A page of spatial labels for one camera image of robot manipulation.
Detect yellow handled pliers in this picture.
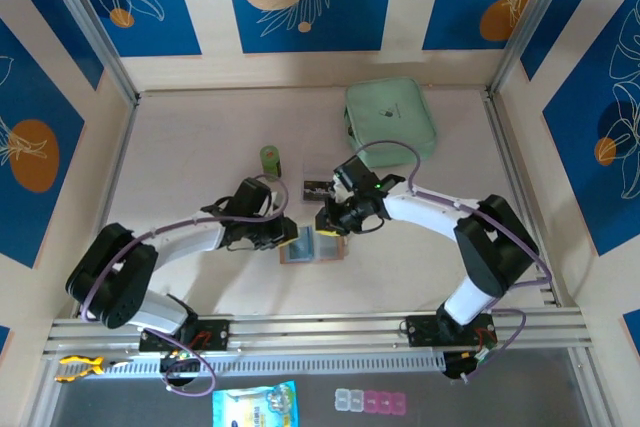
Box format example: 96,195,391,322
54,354,134,384

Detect green cylindrical container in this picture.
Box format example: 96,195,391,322
258,144,284,184

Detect blue snack packet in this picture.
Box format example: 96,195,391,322
211,380,302,427

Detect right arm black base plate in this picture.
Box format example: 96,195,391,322
403,313,497,349

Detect mint green zip pouch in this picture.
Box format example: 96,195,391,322
343,77,439,170

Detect pink leather card holder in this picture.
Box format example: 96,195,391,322
279,224,347,267

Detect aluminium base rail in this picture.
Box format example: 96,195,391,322
42,307,595,356

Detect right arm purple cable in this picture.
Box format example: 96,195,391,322
349,139,554,385

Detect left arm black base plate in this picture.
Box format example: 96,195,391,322
138,316,232,354

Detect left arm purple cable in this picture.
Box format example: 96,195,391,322
79,174,291,397

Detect aluminium frame post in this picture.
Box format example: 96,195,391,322
35,0,142,106
491,0,577,98

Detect aluminium side rail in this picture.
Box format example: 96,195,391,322
73,96,141,321
482,88,561,309

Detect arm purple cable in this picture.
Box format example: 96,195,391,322
79,174,291,397
349,139,554,385

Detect grey slotted cable duct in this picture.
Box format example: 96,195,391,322
107,350,447,382

